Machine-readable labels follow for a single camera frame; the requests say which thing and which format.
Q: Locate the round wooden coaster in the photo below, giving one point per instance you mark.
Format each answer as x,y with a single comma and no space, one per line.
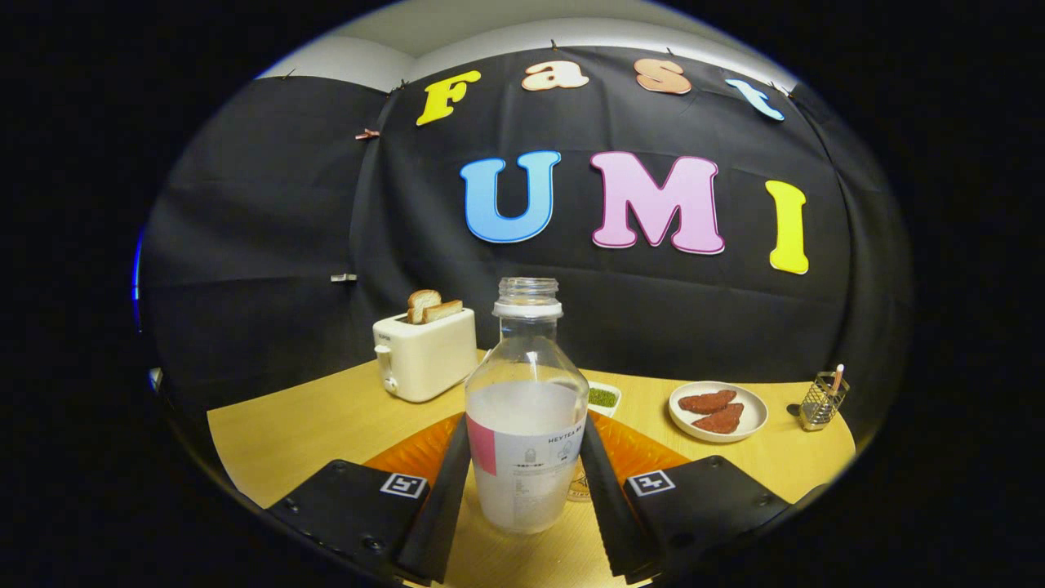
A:
580,487

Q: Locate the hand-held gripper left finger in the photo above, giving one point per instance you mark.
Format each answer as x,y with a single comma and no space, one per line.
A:
437,514

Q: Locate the wooden table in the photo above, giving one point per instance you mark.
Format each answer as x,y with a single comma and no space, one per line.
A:
326,425

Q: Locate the pink clip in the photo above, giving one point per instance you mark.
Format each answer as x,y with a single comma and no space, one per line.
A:
367,134

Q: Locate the white round plate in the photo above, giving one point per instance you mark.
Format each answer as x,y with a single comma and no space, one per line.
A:
755,412

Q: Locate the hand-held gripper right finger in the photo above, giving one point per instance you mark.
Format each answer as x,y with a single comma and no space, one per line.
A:
608,514

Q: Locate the red-brown meat piece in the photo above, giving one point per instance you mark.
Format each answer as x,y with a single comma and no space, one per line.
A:
706,401
720,420

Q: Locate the clear juice bottle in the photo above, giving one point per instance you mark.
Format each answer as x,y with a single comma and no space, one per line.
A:
522,457

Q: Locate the black backdrop cloth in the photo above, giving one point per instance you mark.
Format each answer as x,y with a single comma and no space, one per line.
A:
286,229

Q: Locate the white divided grain dish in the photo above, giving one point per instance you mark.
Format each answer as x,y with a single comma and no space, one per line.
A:
604,398

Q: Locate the toast slice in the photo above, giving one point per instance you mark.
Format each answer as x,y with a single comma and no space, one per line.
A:
420,304
445,311

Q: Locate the cream toaster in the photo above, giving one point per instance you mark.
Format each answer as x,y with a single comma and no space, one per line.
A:
424,359

